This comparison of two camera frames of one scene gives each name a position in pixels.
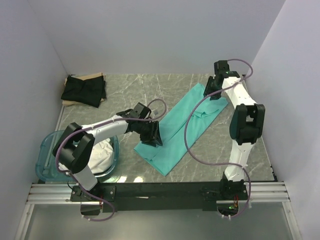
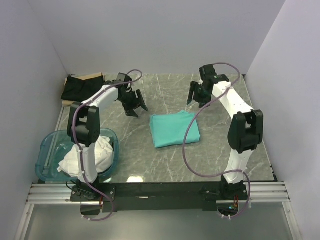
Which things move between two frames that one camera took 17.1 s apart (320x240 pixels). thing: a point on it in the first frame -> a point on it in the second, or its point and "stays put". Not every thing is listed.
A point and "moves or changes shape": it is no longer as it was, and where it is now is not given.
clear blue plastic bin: x=45 y=165 stays put
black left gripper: x=154 y=136 -> x=131 y=112
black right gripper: x=207 y=90 -> x=202 y=102
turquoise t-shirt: x=171 y=128 moves or changes shape
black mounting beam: x=157 y=197 stays put
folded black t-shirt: x=91 y=91 stays put
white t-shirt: x=101 y=157 stays put
